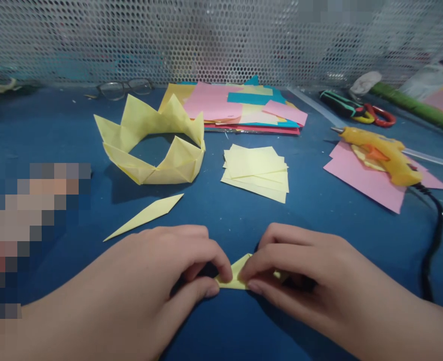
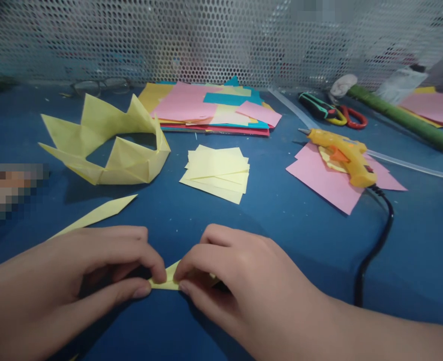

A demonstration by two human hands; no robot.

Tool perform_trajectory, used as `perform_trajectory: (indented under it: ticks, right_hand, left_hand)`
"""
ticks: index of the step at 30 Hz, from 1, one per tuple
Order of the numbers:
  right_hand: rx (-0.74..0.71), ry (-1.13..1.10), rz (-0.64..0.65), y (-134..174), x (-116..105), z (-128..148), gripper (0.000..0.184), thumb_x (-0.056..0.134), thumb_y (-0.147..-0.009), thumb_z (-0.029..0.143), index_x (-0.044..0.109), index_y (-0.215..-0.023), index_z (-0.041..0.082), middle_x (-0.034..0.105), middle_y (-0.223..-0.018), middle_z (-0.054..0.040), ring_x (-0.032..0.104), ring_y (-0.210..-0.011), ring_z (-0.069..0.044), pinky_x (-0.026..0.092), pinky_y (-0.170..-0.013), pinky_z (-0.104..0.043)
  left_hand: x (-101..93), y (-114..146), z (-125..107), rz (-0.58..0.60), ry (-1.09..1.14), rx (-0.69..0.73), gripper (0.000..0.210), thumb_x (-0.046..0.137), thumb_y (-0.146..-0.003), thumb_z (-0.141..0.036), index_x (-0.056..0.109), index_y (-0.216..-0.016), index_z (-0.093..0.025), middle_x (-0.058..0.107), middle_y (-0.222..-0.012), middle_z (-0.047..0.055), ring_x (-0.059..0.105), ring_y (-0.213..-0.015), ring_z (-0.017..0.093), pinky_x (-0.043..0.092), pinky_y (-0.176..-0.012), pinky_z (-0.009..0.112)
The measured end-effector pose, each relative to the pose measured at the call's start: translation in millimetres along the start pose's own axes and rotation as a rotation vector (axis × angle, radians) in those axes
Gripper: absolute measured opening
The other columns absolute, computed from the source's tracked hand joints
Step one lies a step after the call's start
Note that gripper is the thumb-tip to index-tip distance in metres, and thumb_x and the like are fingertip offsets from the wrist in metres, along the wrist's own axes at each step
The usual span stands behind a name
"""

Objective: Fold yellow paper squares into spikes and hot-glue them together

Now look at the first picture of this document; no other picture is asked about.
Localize person's right middle finger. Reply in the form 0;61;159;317
257;222;320;253

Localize green paper roll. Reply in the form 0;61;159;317
369;82;443;138

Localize black glue gun cable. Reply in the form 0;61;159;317
409;182;443;302

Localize black and green tool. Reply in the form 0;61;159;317
318;89;366;118

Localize red and yellow handled scissors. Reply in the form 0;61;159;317
351;103;397;128

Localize person's left middle finger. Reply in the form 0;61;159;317
157;225;211;249

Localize person's right index finger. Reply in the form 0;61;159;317
238;240;305;283

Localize stack of coloured paper sheets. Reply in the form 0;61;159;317
157;75;309;136

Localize clear glue stick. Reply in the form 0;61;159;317
401;147;443;171

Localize white crumpled cloth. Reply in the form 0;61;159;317
349;70;383;100

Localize yellow hot glue gun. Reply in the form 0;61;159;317
330;126;424;187

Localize person's right thumb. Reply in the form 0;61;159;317
246;277;320;302

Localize person's right hand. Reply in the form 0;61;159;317
238;222;414;339

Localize long pointed yellow paper fold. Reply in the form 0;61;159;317
102;193;185;243

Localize pile of yellow paper squares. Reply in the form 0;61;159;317
220;143;290;205

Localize person's left index finger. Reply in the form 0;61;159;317
168;240;233;283

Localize yellow paper crown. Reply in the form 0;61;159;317
93;93;207;186

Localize person's left hand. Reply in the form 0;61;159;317
97;225;233;361

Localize small yellow paper piece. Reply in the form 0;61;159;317
213;252;290;291

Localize white perforated mesh screen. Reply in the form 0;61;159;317
0;0;443;93

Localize person's left thumb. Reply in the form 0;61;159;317
172;276;220;300

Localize dark-framed eyeglasses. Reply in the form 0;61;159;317
96;78;156;102

